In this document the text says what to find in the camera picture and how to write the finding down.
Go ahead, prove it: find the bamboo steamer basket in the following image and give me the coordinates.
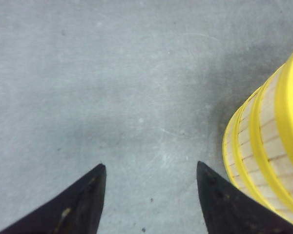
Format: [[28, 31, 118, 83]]
[[222, 89, 260, 196], [238, 67, 293, 224]]

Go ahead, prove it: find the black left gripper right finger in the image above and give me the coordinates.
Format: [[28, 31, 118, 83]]
[[196, 161, 293, 234]]

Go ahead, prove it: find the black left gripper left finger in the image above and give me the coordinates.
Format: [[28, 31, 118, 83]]
[[0, 164, 106, 234]]

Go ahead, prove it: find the woven bamboo steamer lid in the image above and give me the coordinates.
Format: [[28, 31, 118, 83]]
[[275, 53, 293, 165]]

